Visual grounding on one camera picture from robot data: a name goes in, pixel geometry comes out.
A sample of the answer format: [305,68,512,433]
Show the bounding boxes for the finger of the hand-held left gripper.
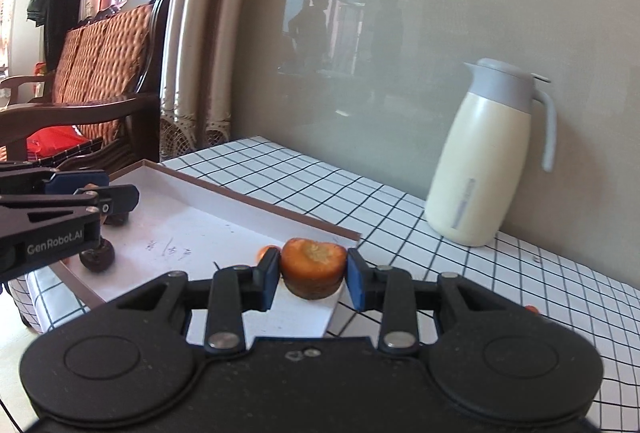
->
[0,160,110,196]
[0,184,141,226]

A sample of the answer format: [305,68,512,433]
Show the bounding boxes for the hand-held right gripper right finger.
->
[346,247,506,355]

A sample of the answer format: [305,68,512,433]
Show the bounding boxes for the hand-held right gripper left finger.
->
[117,247,282,355]

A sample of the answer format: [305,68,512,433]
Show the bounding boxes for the dark brown dried fruit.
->
[79,238,117,274]
[102,208,132,227]

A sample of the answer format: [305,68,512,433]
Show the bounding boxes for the cut persimmon brown base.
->
[280,238,348,301]

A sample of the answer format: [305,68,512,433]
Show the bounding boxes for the shallow white box brown rim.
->
[52,159,362,339]

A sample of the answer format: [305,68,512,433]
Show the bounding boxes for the red plastic bag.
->
[26,125,91,158]

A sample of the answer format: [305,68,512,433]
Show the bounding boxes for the white black-checked tablecloth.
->
[10,136,640,433]

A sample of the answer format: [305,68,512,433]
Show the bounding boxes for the wooden sofa orange cushions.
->
[0,0,173,174]

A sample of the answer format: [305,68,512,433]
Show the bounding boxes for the white cabinet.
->
[7,0,51,76]

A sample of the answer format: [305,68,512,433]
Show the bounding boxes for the cream thermos jug grey lid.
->
[425,58,558,248]

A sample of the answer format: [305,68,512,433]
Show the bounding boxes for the beige curtain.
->
[157,0,266,164]

